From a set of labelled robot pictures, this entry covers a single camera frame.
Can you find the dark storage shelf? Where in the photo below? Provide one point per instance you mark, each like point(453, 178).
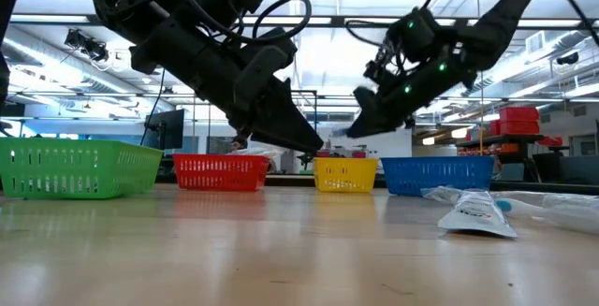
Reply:
point(501, 140)

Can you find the red plastic basket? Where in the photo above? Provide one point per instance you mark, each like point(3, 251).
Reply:
point(220, 172)

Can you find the green plastic basket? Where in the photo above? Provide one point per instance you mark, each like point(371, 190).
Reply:
point(70, 170)

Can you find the blue plastic basket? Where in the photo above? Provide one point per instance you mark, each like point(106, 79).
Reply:
point(435, 175)

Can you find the small white toothpaste tube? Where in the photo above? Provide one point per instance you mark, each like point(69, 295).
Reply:
point(475, 214)

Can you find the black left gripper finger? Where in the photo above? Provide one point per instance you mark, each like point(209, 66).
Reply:
point(290, 128)

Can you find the yellow plastic basket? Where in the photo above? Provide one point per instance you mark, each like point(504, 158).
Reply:
point(344, 175)

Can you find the black ceiling mounted camera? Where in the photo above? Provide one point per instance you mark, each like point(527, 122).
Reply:
point(86, 46)

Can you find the black computer monitor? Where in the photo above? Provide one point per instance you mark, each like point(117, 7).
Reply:
point(166, 130)

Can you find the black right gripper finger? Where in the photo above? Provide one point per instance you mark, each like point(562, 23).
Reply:
point(379, 119)

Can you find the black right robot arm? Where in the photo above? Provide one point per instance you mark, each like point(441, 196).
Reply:
point(510, 11)

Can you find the red storage bin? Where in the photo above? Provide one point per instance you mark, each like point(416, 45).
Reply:
point(518, 113)
point(515, 127)

